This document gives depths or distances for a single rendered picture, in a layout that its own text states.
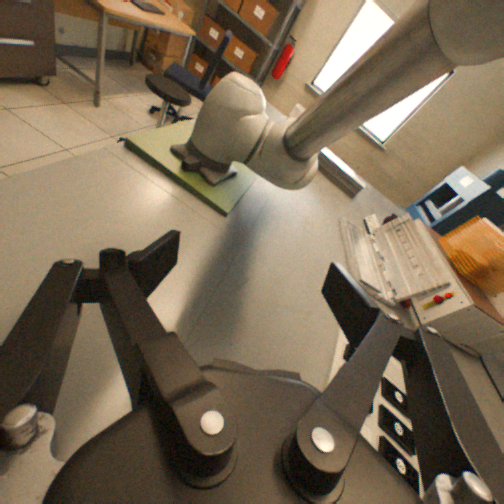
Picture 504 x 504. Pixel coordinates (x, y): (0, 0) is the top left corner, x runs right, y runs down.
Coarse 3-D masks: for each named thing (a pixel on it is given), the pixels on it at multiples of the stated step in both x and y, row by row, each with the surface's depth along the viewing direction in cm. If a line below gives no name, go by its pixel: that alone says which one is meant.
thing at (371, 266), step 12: (360, 228) 120; (348, 240) 103; (360, 240) 111; (372, 240) 119; (348, 252) 98; (360, 252) 103; (372, 252) 109; (348, 264) 94; (360, 264) 96; (372, 264) 102; (372, 276) 95; (384, 288) 93; (384, 300) 90
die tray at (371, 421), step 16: (336, 352) 60; (336, 368) 57; (400, 368) 70; (400, 384) 66; (384, 400) 59; (368, 416) 54; (400, 416) 59; (384, 432) 53; (400, 448) 53; (416, 464) 53
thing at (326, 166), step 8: (320, 152) 145; (320, 160) 148; (328, 160) 146; (320, 168) 150; (328, 168) 148; (336, 168) 146; (328, 176) 150; (336, 176) 148; (344, 176) 146; (336, 184) 150; (344, 184) 149; (352, 184) 147; (344, 192) 151; (352, 192) 149
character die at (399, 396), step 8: (384, 376) 63; (384, 384) 61; (392, 384) 62; (384, 392) 59; (392, 392) 61; (400, 392) 63; (392, 400) 59; (400, 400) 60; (400, 408) 59; (408, 408) 61; (408, 416) 59
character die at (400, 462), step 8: (384, 440) 51; (384, 448) 49; (392, 448) 51; (384, 456) 48; (392, 456) 50; (400, 456) 50; (392, 464) 48; (400, 464) 49; (408, 464) 50; (400, 472) 48; (408, 472) 49; (416, 472) 50; (408, 480) 48; (416, 480) 49; (416, 488) 48
